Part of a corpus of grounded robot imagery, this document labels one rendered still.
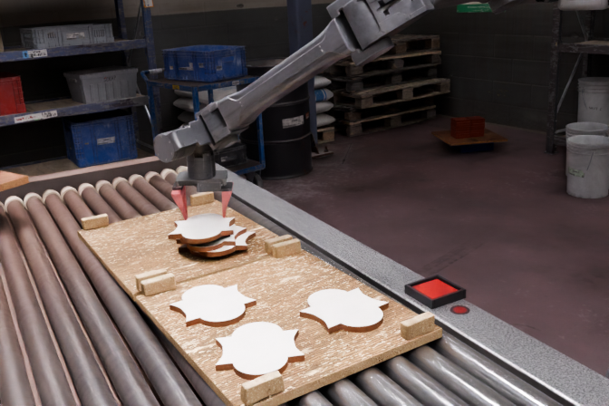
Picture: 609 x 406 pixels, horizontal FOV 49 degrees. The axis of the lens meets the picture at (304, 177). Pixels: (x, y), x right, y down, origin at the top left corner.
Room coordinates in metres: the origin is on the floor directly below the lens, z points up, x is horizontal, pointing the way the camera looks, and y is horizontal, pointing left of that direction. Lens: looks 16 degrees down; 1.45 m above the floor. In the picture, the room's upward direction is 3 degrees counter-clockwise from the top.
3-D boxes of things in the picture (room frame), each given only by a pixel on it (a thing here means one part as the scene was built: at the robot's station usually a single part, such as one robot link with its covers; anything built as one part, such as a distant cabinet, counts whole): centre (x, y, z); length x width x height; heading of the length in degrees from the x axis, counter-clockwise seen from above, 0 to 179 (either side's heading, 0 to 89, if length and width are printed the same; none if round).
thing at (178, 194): (1.32, 0.24, 1.03); 0.07 x 0.07 x 0.09; 2
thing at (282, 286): (0.99, 0.06, 0.93); 0.41 x 0.35 x 0.02; 31
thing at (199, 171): (1.32, 0.21, 1.10); 0.10 x 0.07 x 0.07; 92
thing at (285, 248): (1.23, 0.04, 0.95); 0.06 x 0.02 x 0.03; 121
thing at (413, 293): (1.06, -0.22, 0.92); 0.08 x 0.08 x 0.02; 28
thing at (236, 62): (4.71, 0.66, 0.96); 0.50 x 0.38 x 0.21; 49
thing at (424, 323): (0.90, -0.16, 0.95); 0.06 x 0.02 x 0.03; 121
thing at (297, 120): (5.26, 0.22, 0.44); 0.59 x 0.59 x 0.88
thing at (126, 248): (1.35, 0.27, 0.93); 0.41 x 0.35 x 0.02; 31
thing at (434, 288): (1.06, -0.22, 0.92); 0.06 x 0.06 x 0.01; 28
